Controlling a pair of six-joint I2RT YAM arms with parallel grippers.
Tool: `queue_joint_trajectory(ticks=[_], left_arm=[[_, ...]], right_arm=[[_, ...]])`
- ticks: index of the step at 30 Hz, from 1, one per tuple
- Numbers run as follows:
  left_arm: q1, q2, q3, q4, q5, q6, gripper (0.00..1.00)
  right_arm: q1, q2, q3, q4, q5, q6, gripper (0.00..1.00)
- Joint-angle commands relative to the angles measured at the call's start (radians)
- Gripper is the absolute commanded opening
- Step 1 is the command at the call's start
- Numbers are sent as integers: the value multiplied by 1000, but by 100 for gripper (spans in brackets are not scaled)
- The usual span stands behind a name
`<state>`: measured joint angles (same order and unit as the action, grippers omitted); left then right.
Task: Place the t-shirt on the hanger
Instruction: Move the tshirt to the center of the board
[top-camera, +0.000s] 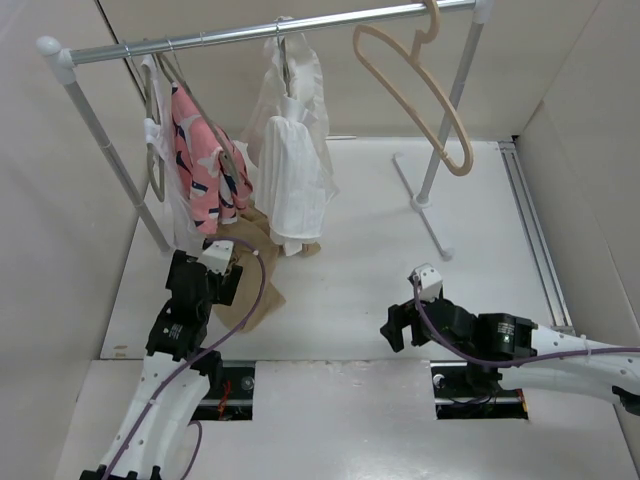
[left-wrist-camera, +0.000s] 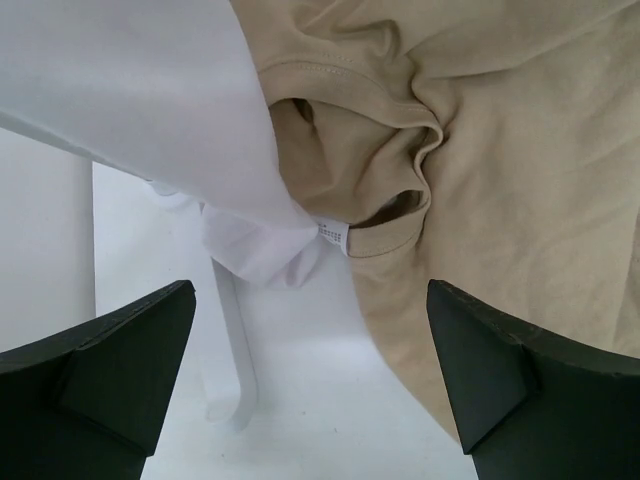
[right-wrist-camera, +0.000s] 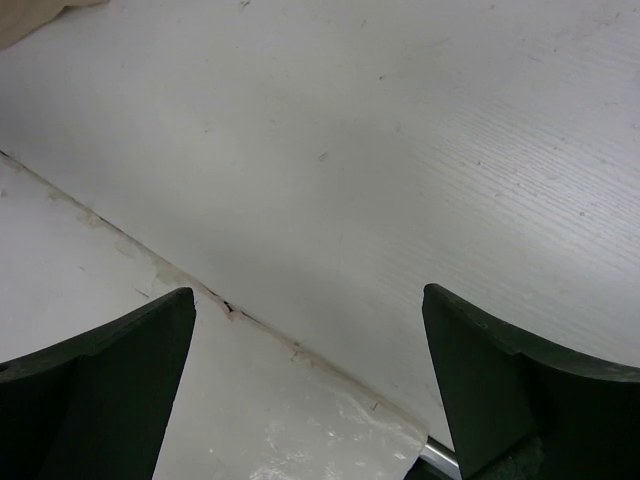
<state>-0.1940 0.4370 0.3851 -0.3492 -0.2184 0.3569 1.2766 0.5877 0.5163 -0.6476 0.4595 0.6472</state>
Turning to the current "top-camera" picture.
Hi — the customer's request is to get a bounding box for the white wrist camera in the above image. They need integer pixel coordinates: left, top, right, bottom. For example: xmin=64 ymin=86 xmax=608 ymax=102
xmin=410 ymin=263 xmax=443 ymax=302
xmin=198 ymin=240 xmax=234 ymax=275

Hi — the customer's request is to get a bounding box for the pink patterned garment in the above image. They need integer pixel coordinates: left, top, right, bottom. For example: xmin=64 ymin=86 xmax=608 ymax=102
xmin=171 ymin=83 xmax=253 ymax=236

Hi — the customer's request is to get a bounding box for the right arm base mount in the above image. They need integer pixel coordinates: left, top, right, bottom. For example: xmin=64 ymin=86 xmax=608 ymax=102
xmin=430 ymin=361 xmax=529 ymax=420

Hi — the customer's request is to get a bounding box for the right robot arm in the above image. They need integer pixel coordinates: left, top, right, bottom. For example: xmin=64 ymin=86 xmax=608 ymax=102
xmin=380 ymin=298 xmax=639 ymax=415

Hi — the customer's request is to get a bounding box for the silver white clothes rack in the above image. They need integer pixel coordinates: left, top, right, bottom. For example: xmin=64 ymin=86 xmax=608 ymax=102
xmin=36 ymin=0 xmax=494 ymax=254

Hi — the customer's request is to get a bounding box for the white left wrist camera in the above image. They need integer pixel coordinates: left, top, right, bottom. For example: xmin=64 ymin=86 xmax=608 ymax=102
xmin=198 ymin=240 xmax=234 ymax=275

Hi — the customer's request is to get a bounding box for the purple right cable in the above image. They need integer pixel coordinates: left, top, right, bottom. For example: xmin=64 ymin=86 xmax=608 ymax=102
xmin=412 ymin=279 xmax=640 ymax=372

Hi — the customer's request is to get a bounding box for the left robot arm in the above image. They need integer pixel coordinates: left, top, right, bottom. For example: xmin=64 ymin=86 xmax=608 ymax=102
xmin=81 ymin=240 xmax=242 ymax=479

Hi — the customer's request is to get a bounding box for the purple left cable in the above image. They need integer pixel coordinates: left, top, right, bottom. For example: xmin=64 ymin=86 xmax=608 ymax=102
xmin=102 ymin=238 xmax=267 ymax=480

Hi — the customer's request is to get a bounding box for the grey hanger with pink garment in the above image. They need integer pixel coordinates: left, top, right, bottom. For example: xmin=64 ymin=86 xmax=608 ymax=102
xmin=155 ymin=53 xmax=241 ymax=184

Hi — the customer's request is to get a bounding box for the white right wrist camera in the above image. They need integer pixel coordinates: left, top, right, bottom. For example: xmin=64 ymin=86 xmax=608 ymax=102
xmin=410 ymin=263 xmax=443 ymax=302

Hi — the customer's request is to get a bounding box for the white pleated blouse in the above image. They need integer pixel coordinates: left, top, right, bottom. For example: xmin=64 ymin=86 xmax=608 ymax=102
xmin=242 ymin=33 xmax=339 ymax=256

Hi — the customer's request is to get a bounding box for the white tank top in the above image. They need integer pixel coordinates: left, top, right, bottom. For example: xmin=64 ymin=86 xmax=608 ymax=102
xmin=158 ymin=68 xmax=203 ymax=254

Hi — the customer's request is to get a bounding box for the purple cable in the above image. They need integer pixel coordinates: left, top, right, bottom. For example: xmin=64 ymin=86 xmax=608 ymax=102
xmin=102 ymin=238 xmax=267 ymax=480
xmin=412 ymin=279 xmax=640 ymax=372

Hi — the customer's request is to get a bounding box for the aluminium rail on table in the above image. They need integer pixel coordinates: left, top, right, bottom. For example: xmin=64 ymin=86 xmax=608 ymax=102
xmin=498 ymin=140 xmax=575 ymax=334

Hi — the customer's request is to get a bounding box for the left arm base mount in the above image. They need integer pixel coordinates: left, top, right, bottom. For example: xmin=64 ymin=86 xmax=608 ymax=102
xmin=192 ymin=361 xmax=256 ymax=421

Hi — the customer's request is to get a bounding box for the beige t shirt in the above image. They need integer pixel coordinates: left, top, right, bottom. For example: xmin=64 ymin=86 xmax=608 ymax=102
xmin=213 ymin=203 xmax=321 ymax=335

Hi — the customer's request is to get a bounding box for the grey hanger with blouse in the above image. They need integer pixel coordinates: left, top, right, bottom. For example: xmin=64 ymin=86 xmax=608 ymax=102
xmin=275 ymin=16 xmax=293 ymax=98

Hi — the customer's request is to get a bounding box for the beige wooden hanger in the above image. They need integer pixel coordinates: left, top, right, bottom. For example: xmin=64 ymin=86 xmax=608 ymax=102
xmin=352 ymin=0 xmax=474 ymax=177

